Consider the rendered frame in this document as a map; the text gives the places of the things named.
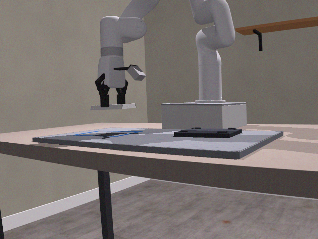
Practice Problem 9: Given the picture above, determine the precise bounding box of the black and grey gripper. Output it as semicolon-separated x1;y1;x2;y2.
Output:
95;55;128;107

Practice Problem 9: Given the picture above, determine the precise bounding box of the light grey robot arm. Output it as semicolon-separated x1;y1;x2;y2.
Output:
100;0;235;103

